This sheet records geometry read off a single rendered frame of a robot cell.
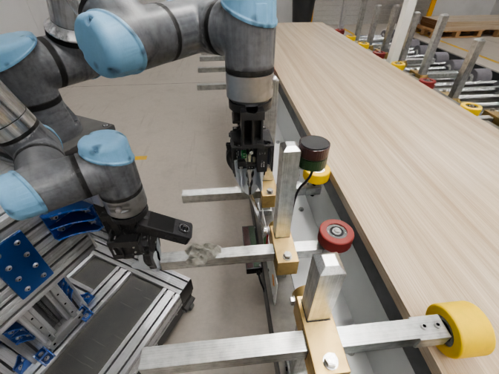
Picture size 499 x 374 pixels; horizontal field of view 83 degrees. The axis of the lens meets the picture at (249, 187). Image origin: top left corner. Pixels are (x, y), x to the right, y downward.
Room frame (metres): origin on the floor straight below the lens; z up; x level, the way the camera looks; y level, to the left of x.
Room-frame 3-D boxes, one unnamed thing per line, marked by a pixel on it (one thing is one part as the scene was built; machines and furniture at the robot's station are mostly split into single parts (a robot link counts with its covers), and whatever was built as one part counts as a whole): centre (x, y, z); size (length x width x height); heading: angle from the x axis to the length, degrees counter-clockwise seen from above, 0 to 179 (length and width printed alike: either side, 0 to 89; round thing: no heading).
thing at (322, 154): (0.47, -0.13, 1.11); 0.06 x 0.06 x 0.02
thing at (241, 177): (0.44, 0.01, 1.06); 0.06 x 0.03 x 0.09; 5
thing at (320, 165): (0.47, -0.13, 1.09); 0.06 x 0.06 x 0.02
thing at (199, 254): (0.41, 0.11, 0.87); 0.09 x 0.07 x 0.02; 96
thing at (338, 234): (0.44, -0.20, 0.85); 0.08 x 0.08 x 0.11
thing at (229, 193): (0.67, -0.01, 0.83); 0.43 x 0.03 x 0.04; 96
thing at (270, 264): (0.49, -0.05, 0.75); 0.26 x 0.01 x 0.10; 6
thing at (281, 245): (0.45, -0.08, 0.85); 0.13 x 0.06 x 0.05; 6
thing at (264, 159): (0.44, 0.00, 1.16); 0.09 x 0.08 x 0.12; 5
